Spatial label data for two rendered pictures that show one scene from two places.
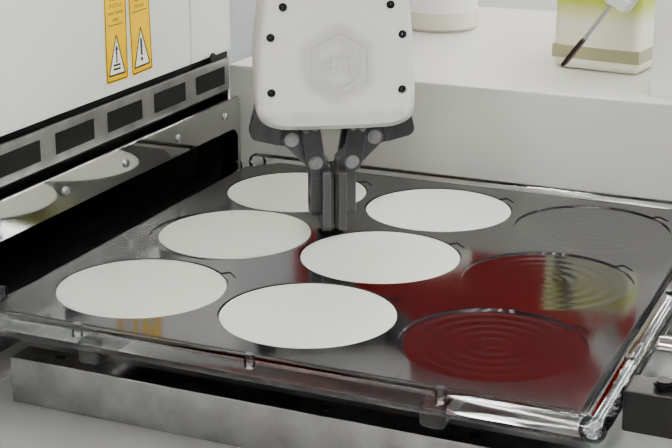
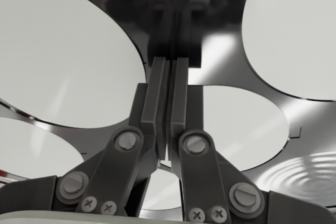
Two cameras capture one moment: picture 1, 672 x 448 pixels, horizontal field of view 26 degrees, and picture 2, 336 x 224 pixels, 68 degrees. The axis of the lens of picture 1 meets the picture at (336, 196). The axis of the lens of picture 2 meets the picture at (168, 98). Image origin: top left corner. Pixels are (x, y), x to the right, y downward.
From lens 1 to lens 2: 1.02 m
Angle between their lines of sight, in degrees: 120
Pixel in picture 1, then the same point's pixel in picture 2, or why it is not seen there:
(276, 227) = (101, 64)
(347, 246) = not seen: hidden behind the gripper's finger
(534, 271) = (322, 174)
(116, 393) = not seen: hidden behind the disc
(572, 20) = not seen: outside the picture
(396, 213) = (289, 23)
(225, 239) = (49, 87)
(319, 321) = (147, 196)
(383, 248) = (217, 126)
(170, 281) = (40, 150)
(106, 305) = (16, 168)
